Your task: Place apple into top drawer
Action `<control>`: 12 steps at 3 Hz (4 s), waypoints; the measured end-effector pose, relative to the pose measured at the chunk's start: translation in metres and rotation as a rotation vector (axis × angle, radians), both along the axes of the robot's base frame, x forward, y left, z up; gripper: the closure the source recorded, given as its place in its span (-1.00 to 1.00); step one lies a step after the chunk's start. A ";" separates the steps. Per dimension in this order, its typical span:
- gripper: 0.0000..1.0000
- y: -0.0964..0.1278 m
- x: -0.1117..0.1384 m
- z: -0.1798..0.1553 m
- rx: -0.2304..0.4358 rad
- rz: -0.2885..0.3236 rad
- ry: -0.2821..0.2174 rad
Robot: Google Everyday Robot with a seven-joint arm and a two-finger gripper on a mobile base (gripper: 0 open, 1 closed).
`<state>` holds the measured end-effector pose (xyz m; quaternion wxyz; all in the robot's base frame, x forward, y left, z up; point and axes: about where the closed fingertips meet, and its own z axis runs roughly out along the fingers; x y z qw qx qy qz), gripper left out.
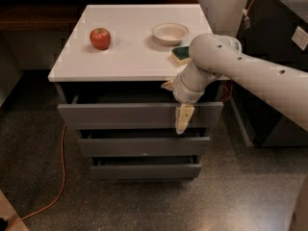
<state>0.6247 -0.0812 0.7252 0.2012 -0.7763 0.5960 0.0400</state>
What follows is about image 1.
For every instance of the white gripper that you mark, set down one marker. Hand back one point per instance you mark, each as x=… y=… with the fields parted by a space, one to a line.
x=182 y=91

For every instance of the grey top drawer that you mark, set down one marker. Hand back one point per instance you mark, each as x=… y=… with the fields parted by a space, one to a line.
x=136 y=115

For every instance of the grey drawer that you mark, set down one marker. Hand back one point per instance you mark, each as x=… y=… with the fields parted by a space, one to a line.
x=136 y=115
x=143 y=143
x=136 y=168

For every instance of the red apple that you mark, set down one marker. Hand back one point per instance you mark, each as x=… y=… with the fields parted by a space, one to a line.
x=100 y=38

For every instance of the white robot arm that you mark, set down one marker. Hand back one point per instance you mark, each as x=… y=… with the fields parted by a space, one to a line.
x=212 y=56

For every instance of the grey bottom drawer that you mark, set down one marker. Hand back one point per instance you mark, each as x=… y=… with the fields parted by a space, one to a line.
x=136 y=168

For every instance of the white top drawer cabinet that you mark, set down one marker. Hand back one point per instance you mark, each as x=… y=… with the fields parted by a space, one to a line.
x=135 y=64

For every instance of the grey middle drawer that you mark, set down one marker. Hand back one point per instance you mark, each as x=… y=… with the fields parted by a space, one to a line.
x=143 y=143

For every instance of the green and yellow sponge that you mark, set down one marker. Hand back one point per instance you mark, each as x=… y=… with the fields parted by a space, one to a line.
x=181 y=55

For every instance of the white paper bowl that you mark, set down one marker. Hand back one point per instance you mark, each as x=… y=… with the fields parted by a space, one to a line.
x=170 y=33

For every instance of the dark wooden bench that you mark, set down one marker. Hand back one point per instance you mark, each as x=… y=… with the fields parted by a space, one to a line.
x=56 y=15

